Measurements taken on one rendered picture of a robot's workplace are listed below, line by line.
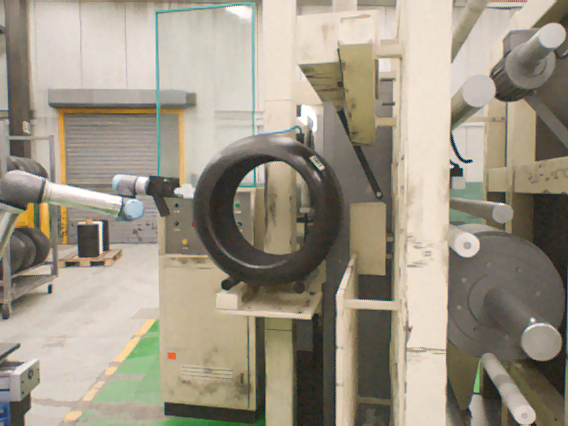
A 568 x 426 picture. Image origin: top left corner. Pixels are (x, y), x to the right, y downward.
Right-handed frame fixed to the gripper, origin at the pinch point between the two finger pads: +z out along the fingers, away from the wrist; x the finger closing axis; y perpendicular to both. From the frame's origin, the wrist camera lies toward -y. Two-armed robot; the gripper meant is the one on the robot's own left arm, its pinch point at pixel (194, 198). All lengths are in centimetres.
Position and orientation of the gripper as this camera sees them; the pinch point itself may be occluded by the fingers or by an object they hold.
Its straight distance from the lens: 187.7
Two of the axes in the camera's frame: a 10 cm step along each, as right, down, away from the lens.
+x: 2.0, -0.5, 9.8
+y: 1.1, -9.9, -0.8
